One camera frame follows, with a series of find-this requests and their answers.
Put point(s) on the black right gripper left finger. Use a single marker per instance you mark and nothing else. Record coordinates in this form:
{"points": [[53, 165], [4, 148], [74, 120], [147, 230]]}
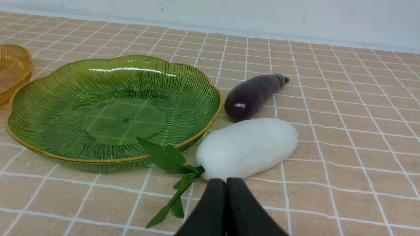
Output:
{"points": [[207, 219]]}

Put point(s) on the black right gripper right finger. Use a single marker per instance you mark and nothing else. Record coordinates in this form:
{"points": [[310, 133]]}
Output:
{"points": [[245, 216]]}

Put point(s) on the amber ribbed glass plate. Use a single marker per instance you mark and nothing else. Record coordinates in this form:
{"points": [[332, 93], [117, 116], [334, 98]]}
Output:
{"points": [[16, 67]]}

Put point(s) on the green ribbed glass plate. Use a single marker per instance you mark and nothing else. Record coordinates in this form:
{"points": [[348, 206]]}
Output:
{"points": [[89, 113]]}

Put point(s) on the white toy radish with leaves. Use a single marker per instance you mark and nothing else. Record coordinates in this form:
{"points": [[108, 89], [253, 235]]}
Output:
{"points": [[239, 150]]}

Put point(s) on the purple toy eggplant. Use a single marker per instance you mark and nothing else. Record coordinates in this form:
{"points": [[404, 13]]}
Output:
{"points": [[247, 98]]}

